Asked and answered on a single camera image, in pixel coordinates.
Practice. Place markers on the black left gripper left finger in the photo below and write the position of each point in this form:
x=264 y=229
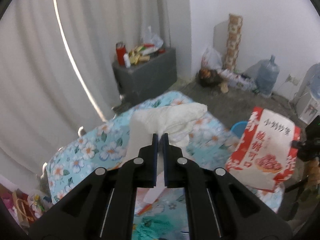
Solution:
x=101 y=206

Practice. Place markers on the patterned cloth on floor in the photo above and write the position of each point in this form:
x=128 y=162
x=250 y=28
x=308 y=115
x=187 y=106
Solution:
x=236 y=80

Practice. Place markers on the patterned rolled mat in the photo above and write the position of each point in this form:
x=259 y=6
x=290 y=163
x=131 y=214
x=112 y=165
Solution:
x=233 y=41

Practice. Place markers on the white curtain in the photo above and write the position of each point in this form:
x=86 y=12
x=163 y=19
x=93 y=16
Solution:
x=56 y=71

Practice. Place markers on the red thermos bottle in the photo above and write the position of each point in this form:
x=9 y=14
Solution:
x=120 y=52

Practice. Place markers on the grey bedside cabinet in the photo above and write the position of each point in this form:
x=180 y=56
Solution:
x=146 y=80

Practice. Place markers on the small white bottle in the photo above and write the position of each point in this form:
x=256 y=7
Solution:
x=127 y=60

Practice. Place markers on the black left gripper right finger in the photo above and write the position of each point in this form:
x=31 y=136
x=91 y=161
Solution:
x=218 y=205

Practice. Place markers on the white plastic bag on floor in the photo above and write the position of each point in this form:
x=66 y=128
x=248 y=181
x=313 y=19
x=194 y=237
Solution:
x=211 y=59

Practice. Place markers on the water dispenser with jug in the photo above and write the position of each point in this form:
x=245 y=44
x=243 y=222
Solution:
x=306 y=101

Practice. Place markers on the clear plastic bag on cabinet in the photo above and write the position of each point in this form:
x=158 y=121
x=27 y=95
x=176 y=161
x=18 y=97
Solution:
x=152 y=38

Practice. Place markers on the red white snack bag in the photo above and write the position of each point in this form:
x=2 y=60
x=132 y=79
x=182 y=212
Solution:
x=264 y=157

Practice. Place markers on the paper bags pile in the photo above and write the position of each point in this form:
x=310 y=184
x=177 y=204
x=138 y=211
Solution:
x=24 y=208

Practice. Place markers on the dark bag on floor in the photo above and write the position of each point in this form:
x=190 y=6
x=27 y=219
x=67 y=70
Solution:
x=209 y=77

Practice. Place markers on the floral blue bed sheet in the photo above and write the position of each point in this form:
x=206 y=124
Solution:
x=160 y=212

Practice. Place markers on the large water jug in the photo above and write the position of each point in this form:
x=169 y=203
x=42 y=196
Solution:
x=267 y=76

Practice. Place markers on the white paper towel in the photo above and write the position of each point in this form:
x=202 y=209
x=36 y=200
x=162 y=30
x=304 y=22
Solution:
x=177 y=121

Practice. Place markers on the blue plastic trash basket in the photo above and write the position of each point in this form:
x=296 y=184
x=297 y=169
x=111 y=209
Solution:
x=239 y=128

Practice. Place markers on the yellow snack wrappers pile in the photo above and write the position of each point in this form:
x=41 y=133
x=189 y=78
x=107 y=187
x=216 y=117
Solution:
x=142 y=53

